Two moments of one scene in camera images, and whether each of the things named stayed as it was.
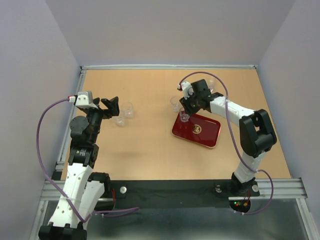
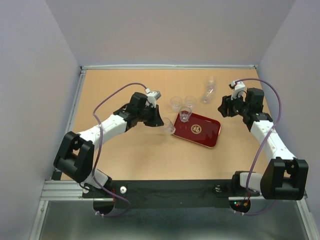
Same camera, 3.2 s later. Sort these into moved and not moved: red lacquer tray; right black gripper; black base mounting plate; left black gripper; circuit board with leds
Moved: right black gripper; left black gripper
Not moved: black base mounting plate; circuit board with leds; red lacquer tray
